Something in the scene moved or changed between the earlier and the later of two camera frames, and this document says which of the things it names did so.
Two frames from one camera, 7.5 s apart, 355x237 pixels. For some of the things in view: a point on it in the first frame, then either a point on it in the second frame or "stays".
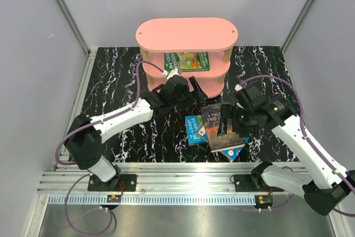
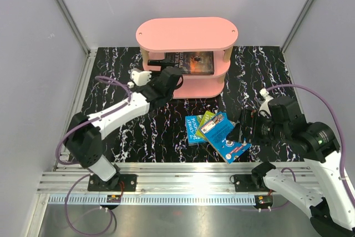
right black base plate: x=244 y=183 stays
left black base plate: x=120 y=182 stays
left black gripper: x=198 y=94 to x=163 y=63
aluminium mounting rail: x=158 y=178 stays
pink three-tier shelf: x=197 y=48 stays
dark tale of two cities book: x=212 y=116 to x=201 y=62
